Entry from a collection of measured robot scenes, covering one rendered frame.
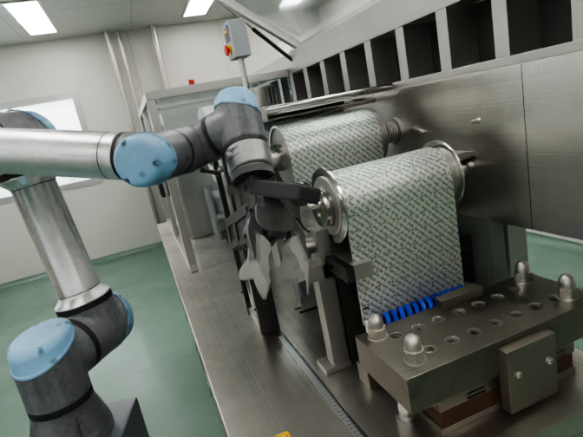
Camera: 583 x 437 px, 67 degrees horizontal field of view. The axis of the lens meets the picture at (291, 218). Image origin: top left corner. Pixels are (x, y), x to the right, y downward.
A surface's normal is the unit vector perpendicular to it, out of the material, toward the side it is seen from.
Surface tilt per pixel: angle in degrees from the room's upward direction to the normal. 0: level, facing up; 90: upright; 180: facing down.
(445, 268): 90
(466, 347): 0
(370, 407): 0
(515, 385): 90
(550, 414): 0
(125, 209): 90
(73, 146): 66
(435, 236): 90
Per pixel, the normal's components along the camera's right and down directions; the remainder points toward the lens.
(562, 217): -0.92, 0.25
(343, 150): 0.34, 0.18
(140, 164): -0.24, 0.28
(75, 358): 0.95, -0.15
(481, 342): -0.19, -0.95
